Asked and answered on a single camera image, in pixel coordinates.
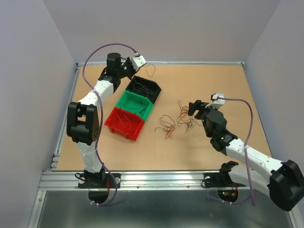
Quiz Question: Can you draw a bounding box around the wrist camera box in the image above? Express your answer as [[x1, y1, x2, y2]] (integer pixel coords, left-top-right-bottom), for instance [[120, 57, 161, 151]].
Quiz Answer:
[[205, 93, 225, 110], [130, 53, 147, 72]]

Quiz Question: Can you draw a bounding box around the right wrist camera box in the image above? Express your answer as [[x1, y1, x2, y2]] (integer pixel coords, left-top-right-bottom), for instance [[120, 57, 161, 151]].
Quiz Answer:
[[205, 93, 225, 110]]

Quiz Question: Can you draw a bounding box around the aluminium mounting rail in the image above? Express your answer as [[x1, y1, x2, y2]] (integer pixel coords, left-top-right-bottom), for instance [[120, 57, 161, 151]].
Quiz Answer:
[[38, 169, 293, 191]]

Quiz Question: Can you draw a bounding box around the orange thin wire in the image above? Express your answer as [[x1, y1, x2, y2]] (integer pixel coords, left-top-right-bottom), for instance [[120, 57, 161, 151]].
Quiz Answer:
[[114, 114, 138, 133]]

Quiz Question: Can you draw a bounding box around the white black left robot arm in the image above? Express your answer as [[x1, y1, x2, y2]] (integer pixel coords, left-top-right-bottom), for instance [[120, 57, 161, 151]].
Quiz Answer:
[[66, 53, 139, 189]]

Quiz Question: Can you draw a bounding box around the black thin wire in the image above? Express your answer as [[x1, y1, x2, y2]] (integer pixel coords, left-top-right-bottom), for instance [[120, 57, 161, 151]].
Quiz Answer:
[[129, 101, 149, 117]]

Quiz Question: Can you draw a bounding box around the thin wire bundle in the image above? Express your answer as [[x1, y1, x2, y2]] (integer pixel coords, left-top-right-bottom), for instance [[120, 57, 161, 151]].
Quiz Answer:
[[154, 99, 202, 140]]

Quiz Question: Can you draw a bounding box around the green plastic bin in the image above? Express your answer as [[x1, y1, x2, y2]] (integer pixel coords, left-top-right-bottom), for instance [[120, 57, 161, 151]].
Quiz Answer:
[[115, 90, 154, 121]]

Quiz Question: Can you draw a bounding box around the black plastic bin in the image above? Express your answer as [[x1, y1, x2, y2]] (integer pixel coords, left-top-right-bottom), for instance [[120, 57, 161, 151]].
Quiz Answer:
[[126, 76, 162, 104]]

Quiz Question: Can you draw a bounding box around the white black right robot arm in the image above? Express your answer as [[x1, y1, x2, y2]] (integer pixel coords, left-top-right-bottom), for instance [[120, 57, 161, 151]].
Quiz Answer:
[[188, 94, 304, 211]]

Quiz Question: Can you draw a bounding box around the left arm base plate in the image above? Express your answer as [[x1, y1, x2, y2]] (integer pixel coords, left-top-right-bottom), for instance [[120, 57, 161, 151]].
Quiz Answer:
[[75, 172, 115, 189]]

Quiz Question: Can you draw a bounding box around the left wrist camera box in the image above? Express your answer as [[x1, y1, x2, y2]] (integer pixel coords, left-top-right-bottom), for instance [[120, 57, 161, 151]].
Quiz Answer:
[[130, 53, 147, 72]]

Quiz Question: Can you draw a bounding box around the red plastic bin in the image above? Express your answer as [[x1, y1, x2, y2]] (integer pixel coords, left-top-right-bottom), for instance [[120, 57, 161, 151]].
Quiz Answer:
[[104, 107, 145, 141]]

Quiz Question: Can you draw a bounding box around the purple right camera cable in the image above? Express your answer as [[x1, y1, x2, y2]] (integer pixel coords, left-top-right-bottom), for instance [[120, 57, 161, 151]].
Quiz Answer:
[[218, 96, 258, 206]]

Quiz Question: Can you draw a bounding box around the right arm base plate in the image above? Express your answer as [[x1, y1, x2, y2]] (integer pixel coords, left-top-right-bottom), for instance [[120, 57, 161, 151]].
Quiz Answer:
[[201, 172, 245, 188]]

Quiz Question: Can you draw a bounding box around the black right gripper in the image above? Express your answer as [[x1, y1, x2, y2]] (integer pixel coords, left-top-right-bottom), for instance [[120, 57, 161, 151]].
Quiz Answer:
[[188, 100, 219, 137]]

